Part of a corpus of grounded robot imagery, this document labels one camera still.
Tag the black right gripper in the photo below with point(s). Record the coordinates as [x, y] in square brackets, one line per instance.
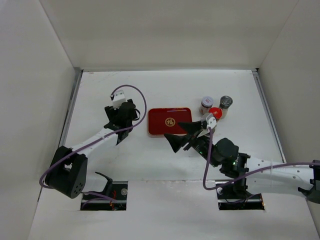
[177, 141]

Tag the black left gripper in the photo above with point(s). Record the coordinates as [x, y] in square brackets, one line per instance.
[112, 113]

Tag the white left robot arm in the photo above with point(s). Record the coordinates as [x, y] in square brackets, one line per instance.
[68, 172]

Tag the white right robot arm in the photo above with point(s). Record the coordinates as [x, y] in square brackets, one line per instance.
[237, 176]

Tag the red lacquer tray gold rim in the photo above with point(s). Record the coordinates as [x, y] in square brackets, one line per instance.
[165, 120]

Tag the white lid spice jar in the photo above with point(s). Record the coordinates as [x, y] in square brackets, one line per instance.
[205, 105]

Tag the red lid white jar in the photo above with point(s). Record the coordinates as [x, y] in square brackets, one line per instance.
[216, 112]

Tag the grey lid spice jar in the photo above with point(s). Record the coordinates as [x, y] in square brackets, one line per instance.
[224, 104]

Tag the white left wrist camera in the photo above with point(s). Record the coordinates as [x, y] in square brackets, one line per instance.
[117, 98]

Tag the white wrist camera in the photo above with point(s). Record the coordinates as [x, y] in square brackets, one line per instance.
[117, 98]
[208, 121]

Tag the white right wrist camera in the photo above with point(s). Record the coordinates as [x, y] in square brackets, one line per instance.
[208, 121]

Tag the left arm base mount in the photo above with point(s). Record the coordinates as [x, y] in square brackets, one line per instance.
[104, 194]

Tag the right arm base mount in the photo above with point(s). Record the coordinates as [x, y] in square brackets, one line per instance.
[229, 200]

